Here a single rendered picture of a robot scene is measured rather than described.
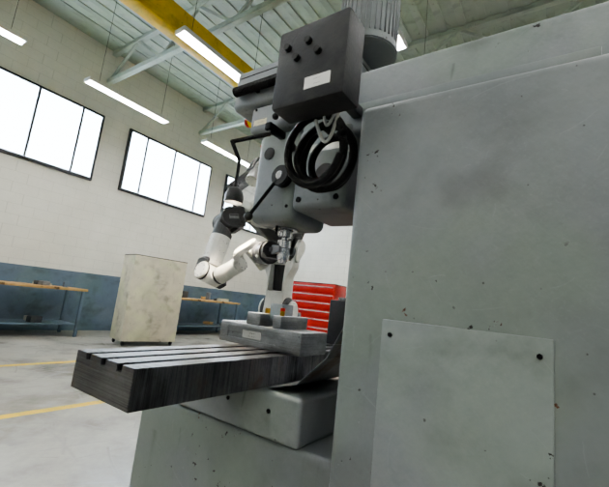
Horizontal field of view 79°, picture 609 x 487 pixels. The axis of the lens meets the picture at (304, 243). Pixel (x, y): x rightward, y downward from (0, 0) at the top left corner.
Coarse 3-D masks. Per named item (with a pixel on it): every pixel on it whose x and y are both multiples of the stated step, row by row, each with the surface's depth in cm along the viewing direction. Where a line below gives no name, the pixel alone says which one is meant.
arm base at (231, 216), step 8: (224, 208) 164; (232, 208) 165; (240, 208) 167; (224, 216) 162; (232, 216) 164; (240, 216) 166; (224, 224) 163; (232, 224) 164; (240, 224) 165; (232, 232) 175
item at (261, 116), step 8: (272, 104) 126; (256, 112) 129; (264, 112) 127; (272, 112) 125; (256, 120) 128; (264, 120) 126; (272, 120) 124; (280, 120) 122; (256, 128) 128; (264, 128) 126; (280, 128) 123; (288, 128) 122
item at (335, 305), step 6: (342, 300) 159; (330, 306) 160; (336, 306) 158; (342, 306) 157; (330, 312) 159; (336, 312) 158; (342, 312) 156; (330, 318) 159; (336, 318) 157; (342, 318) 156; (330, 324) 158; (336, 324) 156; (342, 324) 155; (330, 330) 158; (336, 330) 156; (330, 336) 157; (336, 336) 155; (330, 342) 156
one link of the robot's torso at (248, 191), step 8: (240, 176) 185; (232, 184) 181; (240, 184) 180; (248, 192) 172; (248, 200) 168; (248, 208) 167; (256, 224) 172; (256, 232) 191; (264, 232) 179; (272, 232) 179; (272, 240) 184
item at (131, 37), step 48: (48, 0) 699; (96, 0) 684; (192, 0) 660; (240, 0) 646; (288, 0) 538; (336, 0) 626; (432, 0) 602; (480, 0) 592; (528, 0) 583; (576, 0) 573; (144, 48) 806; (240, 48) 772; (432, 48) 710; (192, 96) 984
